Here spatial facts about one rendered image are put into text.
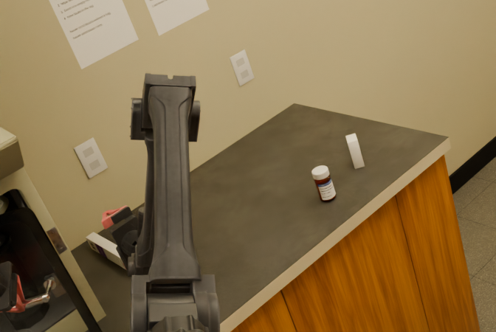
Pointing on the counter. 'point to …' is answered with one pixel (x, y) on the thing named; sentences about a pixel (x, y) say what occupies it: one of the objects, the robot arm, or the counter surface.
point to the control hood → (9, 154)
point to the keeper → (57, 240)
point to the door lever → (40, 295)
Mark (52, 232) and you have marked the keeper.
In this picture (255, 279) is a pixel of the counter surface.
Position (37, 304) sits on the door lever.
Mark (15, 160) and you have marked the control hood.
